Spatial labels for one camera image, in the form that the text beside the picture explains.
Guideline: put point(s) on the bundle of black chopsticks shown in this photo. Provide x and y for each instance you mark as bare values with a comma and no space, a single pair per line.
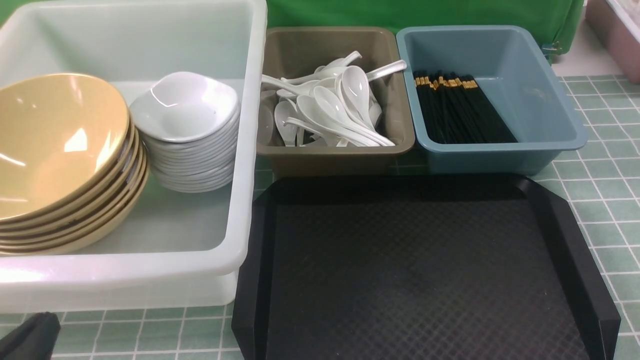
457,111

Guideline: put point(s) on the blue plastic chopstick bin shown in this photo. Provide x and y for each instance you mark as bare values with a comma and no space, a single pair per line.
513,73

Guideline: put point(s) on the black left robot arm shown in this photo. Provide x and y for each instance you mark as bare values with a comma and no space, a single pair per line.
34,339

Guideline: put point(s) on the yellow noodle bowl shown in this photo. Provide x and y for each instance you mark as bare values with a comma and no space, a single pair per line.
59,133

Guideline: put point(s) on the black plastic serving tray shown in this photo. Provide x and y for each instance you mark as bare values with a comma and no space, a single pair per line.
419,267

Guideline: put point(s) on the stack of yellow bowls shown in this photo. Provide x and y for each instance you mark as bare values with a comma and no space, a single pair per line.
100,220

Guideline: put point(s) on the pile of white spoons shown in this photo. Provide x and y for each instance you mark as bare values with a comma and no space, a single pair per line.
335,102

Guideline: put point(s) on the white square sauce dish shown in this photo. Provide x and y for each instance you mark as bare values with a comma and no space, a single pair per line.
184,107

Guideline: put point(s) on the stack of white dishes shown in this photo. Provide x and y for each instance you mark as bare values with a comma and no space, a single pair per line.
202,165

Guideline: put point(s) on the pink plastic bin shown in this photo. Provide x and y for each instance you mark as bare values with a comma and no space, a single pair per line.
616,25

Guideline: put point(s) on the brown plastic spoon bin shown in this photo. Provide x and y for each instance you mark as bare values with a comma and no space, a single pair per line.
293,52

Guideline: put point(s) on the white translucent plastic bin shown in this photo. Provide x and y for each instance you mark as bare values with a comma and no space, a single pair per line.
173,250

